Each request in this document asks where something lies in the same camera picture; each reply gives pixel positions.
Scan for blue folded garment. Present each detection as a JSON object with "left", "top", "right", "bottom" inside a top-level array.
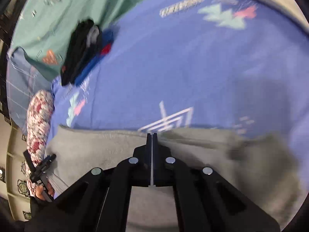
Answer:
[{"left": 71, "top": 29, "right": 114, "bottom": 86}]

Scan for black sleeve left forearm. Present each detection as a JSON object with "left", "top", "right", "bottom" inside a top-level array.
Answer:
[{"left": 30, "top": 196, "right": 53, "bottom": 218}]

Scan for floral red white pillow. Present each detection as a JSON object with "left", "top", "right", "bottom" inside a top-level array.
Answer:
[{"left": 25, "top": 89, "right": 55, "bottom": 191}]

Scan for beige wall shelf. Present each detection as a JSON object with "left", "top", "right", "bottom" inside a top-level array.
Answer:
[{"left": 1, "top": 115, "right": 30, "bottom": 221}]

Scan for black folded garment smiley patch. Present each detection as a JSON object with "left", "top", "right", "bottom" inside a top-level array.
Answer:
[{"left": 60, "top": 19, "right": 103, "bottom": 86}]

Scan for purple printed bed sheet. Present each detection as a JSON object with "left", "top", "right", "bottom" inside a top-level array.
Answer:
[{"left": 45, "top": 0, "right": 309, "bottom": 199}]

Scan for grey sweatpants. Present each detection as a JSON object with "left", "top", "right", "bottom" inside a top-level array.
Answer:
[{"left": 45, "top": 126, "right": 306, "bottom": 231}]

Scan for teal heart print blanket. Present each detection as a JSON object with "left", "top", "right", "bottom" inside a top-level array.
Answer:
[{"left": 8, "top": 0, "right": 143, "bottom": 81}]

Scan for grey blue plaid pillow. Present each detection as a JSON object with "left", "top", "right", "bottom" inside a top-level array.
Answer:
[{"left": 6, "top": 47, "right": 51, "bottom": 135}]

